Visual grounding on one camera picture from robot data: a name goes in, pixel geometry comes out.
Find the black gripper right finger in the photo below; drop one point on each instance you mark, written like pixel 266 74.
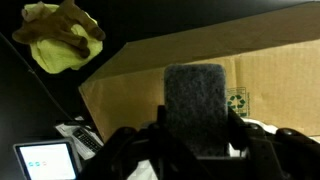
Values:
pixel 240 132

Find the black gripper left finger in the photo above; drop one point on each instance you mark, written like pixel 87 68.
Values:
pixel 157 130

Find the white plastic shopping bag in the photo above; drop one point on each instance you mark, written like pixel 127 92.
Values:
pixel 144 170

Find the black rectangular sponge block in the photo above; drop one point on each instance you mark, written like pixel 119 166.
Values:
pixel 196 108

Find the yellow green cloth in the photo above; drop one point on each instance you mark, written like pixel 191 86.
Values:
pixel 55 56

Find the brown plush toy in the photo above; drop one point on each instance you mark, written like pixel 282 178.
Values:
pixel 40 23

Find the large cardboard box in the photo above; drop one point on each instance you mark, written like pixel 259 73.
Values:
pixel 271 62

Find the black tv remote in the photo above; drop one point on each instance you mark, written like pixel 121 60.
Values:
pixel 86 139

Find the white paper sheet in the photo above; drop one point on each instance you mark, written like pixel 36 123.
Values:
pixel 66 129

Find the tablet with lit screen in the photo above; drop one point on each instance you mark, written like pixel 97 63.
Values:
pixel 48 160

